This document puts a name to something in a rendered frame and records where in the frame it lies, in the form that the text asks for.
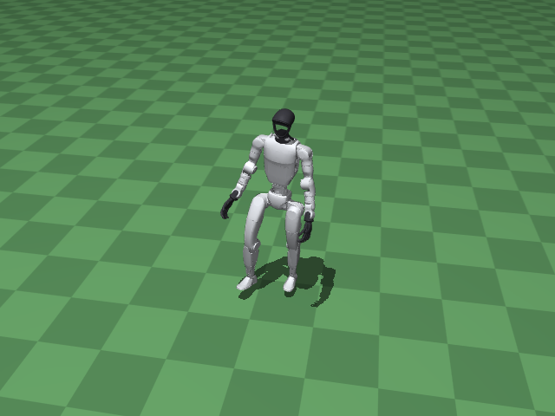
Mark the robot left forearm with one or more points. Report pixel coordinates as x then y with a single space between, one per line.
309 199

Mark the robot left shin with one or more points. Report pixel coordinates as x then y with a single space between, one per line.
293 258

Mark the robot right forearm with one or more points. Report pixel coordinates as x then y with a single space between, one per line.
242 182

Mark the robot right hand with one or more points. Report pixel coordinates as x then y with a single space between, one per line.
228 204

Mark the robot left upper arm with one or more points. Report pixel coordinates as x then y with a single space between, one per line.
305 154

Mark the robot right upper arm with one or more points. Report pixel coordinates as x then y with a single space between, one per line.
255 152

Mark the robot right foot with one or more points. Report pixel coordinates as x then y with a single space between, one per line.
247 283

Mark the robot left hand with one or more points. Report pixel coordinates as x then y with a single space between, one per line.
307 228

